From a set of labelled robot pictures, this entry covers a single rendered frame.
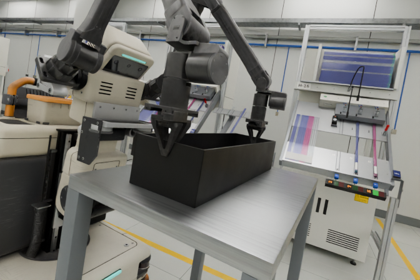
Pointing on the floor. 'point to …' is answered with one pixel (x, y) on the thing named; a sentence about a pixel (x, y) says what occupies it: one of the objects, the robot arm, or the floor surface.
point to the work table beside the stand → (199, 220)
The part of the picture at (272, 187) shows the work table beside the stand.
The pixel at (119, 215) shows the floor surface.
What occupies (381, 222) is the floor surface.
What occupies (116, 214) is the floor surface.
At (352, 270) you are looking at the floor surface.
